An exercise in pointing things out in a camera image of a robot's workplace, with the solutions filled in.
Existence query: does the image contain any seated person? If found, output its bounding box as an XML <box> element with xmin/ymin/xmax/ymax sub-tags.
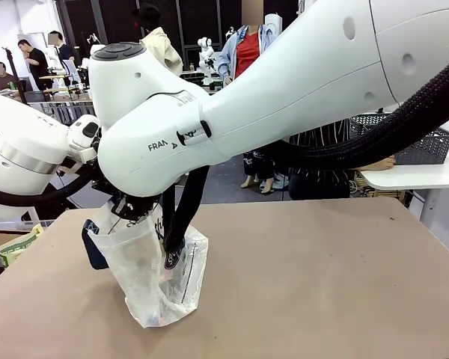
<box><xmin>0</xmin><ymin>61</ymin><xmax>20</xmax><ymax>91</ymax></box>

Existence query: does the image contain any black tripod pole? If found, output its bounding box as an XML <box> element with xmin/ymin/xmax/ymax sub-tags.
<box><xmin>1</xmin><ymin>46</ymin><xmax>29</xmax><ymax>108</ymax></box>

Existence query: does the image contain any green printed paper bag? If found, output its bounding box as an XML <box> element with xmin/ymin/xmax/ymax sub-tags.
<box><xmin>0</xmin><ymin>224</ymin><xmax>44</xmax><ymax>269</ymax></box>

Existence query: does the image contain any mannequin in red shirt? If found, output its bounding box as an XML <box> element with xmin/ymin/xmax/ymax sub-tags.
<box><xmin>217</xmin><ymin>3</ymin><xmax>286</xmax><ymax>194</ymax></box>

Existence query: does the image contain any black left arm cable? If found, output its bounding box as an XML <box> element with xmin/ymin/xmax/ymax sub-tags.
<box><xmin>0</xmin><ymin>162</ymin><xmax>103</xmax><ymax>206</ymax></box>

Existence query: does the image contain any translucent white shopping bag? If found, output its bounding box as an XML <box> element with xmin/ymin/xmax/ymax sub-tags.
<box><xmin>81</xmin><ymin>201</ymin><xmax>210</xmax><ymax>330</ymax></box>

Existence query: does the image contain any man in black t-shirt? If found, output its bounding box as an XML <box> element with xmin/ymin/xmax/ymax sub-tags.
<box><xmin>17</xmin><ymin>39</ymin><xmax>50</xmax><ymax>91</ymax></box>

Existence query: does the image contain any man in dark shirt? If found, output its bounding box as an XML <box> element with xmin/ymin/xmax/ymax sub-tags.
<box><xmin>47</xmin><ymin>31</ymin><xmax>78</xmax><ymax>78</ymax></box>

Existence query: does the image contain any person's left hand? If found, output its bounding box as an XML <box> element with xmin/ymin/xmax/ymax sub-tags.
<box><xmin>375</xmin><ymin>156</ymin><xmax>398</xmax><ymax>171</ymax></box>

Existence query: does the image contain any white side table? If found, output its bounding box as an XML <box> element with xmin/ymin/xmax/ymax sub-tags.
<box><xmin>357</xmin><ymin>151</ymin><xmax>449</xmax><ymax>191</ymax></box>

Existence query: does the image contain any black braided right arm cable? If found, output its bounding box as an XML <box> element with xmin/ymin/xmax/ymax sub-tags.
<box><xmin>161</xmin><ymin>46</ymin><xmax>449</xmax><ymax>260</ymax></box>

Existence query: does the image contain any person in striped shirt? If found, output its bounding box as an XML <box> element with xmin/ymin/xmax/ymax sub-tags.
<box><xmin>287</xmin><ymin>115</ymin><xmax>353</xmax><ymax>201</ymax></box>

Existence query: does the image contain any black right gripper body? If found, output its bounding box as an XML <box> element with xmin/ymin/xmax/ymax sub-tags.
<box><xmin>110</xmin><ymin>191</ymin><xmax>158</xmax><ymax>221</ymax></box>

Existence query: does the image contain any black mesh crate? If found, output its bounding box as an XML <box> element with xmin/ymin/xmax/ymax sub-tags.
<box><xmin>25</xmin><ymin>91</ymin><xmax>97</xmax><ymax>125</ymax></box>

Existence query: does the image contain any dark grey plastic basket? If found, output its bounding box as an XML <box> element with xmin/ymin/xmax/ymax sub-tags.
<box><xmin>349</xmin><ymin>114</ymin><xmax>449</xmax><ymax>166</ymax></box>

